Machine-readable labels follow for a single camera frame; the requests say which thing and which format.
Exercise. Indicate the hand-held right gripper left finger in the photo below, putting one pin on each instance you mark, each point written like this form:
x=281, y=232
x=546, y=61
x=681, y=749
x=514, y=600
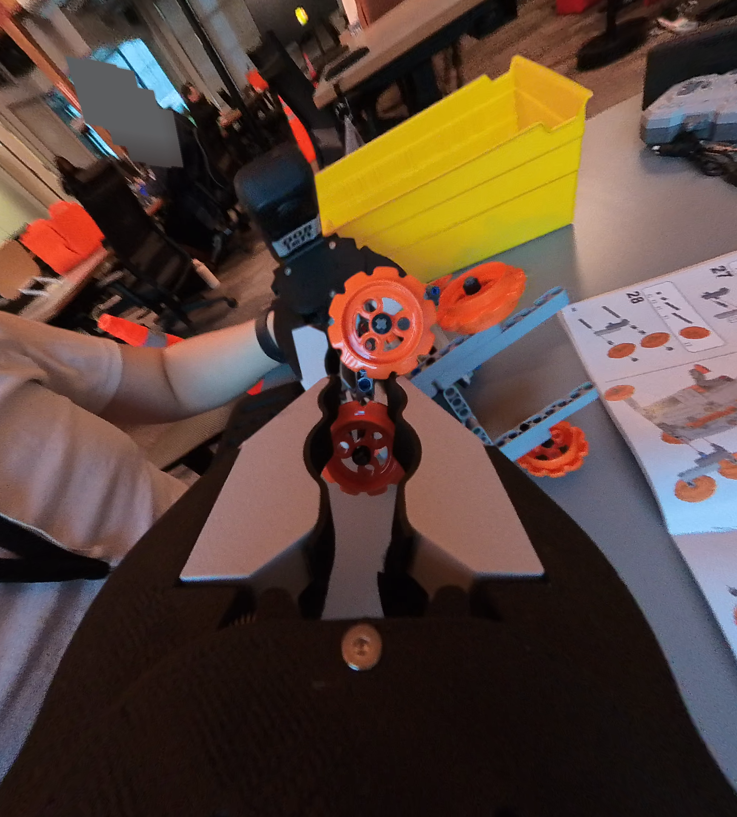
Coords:
x=253, y=510

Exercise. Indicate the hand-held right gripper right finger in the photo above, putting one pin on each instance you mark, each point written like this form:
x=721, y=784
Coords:
x=470, y=510

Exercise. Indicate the grey bracket with orange wheels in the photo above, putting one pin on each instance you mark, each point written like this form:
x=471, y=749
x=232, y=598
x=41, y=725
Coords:
x=343, y=319

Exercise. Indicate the grey orange brick robot model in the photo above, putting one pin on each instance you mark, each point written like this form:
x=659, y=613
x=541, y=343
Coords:
x=470, y=357

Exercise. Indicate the person's left forearm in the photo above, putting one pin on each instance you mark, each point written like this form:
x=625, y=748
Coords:
x=202, y=376

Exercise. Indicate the yellow plastic bin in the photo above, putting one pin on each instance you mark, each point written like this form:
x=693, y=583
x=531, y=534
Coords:
x=458, y=185

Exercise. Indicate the black office chair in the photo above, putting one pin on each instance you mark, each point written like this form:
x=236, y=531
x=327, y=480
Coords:
x=126, y=217

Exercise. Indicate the orange cloth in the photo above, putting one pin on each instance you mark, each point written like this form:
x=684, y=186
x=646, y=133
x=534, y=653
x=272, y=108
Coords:
x=62, y=236

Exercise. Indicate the open white instruction booklet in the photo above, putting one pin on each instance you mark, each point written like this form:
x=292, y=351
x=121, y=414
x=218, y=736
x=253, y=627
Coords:
x=726, y=504

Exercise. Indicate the background grey table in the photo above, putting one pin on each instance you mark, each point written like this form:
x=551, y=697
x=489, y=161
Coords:
x=407, y=38

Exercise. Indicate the black case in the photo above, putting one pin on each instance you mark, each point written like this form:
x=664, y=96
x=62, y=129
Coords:
x=707, y=57

